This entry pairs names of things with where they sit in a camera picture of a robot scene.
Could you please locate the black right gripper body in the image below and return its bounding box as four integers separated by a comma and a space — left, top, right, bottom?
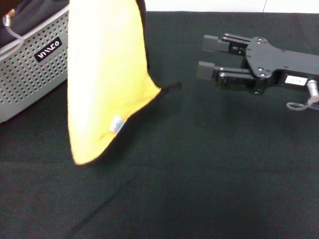
240, 36, 319, 96

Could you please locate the yellow towel with black trim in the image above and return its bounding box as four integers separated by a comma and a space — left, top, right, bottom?
67, 0, 182, 166

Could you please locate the black tablecloth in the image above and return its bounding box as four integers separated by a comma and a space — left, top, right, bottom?
0, 11, 319, 239

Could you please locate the grey perforated storage box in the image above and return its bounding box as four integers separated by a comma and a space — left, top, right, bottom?
0, 4, 70, 123

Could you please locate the dark cloth pile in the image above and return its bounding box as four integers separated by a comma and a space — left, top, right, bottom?
0, 0, 69, 47

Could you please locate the right arm cable with plug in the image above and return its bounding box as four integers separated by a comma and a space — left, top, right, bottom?
286, 79, 319, 112

